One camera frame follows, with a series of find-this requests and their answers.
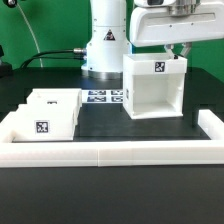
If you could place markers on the white drawer rear one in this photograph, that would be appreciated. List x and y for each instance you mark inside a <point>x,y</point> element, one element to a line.
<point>66,99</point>

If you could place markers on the white drawer front one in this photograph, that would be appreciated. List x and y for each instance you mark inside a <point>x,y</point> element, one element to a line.
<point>50,122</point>

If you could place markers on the white drawer one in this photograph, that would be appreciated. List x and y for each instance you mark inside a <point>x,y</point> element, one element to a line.
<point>66,99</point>
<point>50,122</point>

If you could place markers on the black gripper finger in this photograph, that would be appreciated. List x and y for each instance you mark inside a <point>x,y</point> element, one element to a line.
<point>170,51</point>
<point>186,49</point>

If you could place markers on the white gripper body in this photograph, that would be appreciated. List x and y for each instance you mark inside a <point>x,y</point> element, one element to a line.
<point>170,23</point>

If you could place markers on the black device at left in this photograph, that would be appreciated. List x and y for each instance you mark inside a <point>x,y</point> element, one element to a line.
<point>5,68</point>

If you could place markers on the fiducial marker sheet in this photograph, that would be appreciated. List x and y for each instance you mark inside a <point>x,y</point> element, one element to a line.
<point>102,96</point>

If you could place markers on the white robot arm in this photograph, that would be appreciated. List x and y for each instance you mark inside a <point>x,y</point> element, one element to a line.
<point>110,39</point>

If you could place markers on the white drawer cabinet box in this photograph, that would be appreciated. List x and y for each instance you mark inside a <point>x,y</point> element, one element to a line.
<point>153,85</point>

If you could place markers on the white U-shaped border frame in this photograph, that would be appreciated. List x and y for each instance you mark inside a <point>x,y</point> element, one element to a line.
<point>128,153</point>

